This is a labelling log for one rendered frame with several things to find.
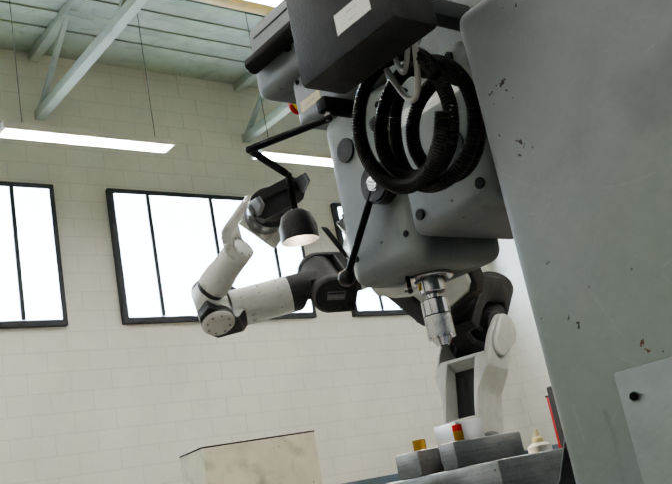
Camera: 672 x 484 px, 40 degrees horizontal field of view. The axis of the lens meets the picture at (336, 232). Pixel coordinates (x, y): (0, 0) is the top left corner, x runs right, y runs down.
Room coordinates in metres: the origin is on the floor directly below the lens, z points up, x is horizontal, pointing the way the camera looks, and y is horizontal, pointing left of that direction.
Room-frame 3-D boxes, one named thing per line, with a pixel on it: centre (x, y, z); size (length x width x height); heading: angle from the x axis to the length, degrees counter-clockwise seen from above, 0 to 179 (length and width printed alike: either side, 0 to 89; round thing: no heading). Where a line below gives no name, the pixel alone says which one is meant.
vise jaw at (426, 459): (1.59, -0.10, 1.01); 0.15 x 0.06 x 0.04; 128
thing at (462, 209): (1.40, -0.27, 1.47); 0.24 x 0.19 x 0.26; 131
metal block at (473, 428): (1.54, -0.13, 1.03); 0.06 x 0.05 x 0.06; 128
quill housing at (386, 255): (1.55, -0.14, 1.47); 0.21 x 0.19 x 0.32; 131
